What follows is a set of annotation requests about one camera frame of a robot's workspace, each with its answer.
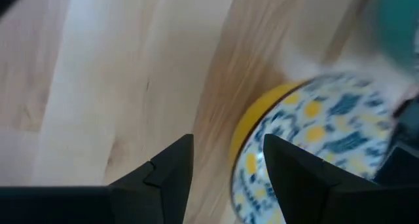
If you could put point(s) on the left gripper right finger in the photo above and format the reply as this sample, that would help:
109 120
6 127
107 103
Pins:
301 188

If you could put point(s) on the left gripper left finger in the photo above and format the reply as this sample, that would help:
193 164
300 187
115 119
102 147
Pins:
167 184

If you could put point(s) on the yellow patterned mini bowl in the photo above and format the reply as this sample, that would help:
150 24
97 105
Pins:
327 112

